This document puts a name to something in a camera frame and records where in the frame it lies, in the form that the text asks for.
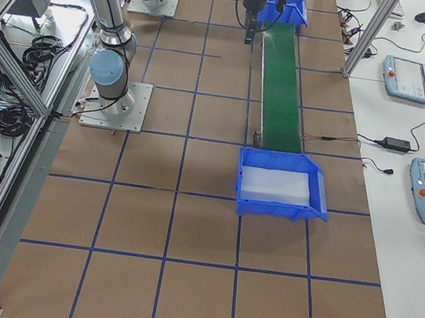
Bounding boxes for left blue plastic bin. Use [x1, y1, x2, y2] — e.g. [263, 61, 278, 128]
[257, 0, 308, 27]

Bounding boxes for blue plastic bin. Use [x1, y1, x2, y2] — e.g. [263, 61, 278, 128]
[235, 148, 329, 222]
[257, 0, 308, 27]

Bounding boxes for green conveyor belt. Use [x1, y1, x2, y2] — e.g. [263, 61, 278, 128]
[253, 23, 302, 154]

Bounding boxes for upper teach pendant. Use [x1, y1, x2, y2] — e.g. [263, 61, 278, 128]
[383, 55, 425, 105]

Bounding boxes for black computer mouse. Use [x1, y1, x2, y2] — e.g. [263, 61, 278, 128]
[414, 12, 425, 23]

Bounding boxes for white foam in right bin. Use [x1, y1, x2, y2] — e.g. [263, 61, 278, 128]
[239, 166, 310, 206]

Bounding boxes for black power adapter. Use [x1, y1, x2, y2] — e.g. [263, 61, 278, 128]
[374, 136, 412, 153]

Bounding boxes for right blue plastic bin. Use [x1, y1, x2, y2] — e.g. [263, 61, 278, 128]
[235, 148, 329, 222]

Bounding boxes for grey control box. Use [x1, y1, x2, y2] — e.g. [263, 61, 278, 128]
[7, 0, 51, 29]

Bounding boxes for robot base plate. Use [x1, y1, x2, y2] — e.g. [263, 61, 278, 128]
[127, 0, 179, 19]
[78, 81, 153, 133]

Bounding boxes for aluminium frame post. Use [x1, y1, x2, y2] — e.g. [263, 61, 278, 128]
[342, 0, 400, 78]

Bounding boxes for red black wire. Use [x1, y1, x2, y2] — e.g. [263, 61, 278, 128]
[300, 131, 361, 149]

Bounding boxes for coiled black cables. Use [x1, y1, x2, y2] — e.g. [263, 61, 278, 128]
[19, 31, 72, 80]

